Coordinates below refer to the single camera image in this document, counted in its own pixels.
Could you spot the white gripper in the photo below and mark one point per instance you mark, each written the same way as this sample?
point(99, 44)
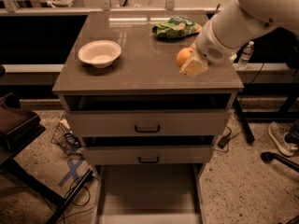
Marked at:
point(209, 47)

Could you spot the orange fruit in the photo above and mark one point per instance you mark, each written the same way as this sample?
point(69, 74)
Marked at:
point(184, 55)

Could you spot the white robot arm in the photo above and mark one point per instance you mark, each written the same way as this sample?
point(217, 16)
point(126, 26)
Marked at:
point(236, 24)

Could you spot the grey drawer cabinet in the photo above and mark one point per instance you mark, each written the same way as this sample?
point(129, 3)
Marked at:
point(146, 66)

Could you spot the open bottom drawer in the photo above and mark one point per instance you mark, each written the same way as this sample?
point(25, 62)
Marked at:
point(148, 194)

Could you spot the green chip bag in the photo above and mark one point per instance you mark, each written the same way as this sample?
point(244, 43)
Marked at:
point(176, 27)

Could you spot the clear plastic water bottle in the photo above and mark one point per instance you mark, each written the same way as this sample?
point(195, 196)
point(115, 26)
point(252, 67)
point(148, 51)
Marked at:
point(245, 56)

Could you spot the black power adapter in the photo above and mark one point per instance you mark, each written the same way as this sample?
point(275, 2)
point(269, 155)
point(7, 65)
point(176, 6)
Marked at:
point(224, 141)

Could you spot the black table leg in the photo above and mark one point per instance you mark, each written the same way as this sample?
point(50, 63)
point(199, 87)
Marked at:
point(246, 128)

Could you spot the white paper bowl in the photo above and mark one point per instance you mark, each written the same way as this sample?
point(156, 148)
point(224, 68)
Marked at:
point(100, 53)

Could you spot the grey sneaker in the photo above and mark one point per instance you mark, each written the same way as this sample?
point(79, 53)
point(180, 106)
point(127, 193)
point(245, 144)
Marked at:
point(278, 135)

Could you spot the black chair base leg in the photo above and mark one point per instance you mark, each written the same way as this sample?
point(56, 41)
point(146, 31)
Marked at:
point(268, 157)

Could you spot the blue tape cross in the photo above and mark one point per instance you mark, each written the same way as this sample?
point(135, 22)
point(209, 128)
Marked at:
point(73, 165)

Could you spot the dark chair at left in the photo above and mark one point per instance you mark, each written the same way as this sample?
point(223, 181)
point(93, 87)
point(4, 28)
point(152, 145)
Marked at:
point(19, 127)

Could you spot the black stand leg left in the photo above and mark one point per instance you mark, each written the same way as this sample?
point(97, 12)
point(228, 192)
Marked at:
point(70, 196)

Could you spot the top drawer with black handle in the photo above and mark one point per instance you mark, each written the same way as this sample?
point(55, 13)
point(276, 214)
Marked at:
point(141, 115)

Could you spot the drawer with black handle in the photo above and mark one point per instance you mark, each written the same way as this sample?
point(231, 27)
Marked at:
point(141, 115)
point(148, 149)

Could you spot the middle drawer with black handle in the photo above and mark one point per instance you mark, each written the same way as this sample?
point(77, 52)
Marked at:
point(148, 149)

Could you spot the wire basket on floor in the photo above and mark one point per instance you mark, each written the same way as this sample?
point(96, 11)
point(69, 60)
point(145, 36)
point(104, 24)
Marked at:
point(64, 139)

